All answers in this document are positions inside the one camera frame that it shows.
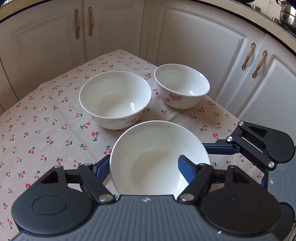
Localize white floral bowl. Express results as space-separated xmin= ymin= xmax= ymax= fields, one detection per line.
xmin=110 ymin=120 xmax=210 ymax=197
xmin=154 ymin=64 xmax=210 ymax=109

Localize large pink floral bowl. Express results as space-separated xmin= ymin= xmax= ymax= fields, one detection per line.
xmin=79 ymin=71 xmax=152 ymax=130

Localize white kitchen cabinets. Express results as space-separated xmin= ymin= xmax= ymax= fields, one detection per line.
xmin=1 ymin=1 xmax=295 ymax=137

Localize cherry print tablecloth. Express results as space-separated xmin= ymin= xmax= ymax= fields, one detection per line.
xmin=1 ymin=50 xmax=238 ymax=240

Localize steel pot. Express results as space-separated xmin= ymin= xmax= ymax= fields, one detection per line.
xmin=276 ymin=0 xmax=295 ymax=27

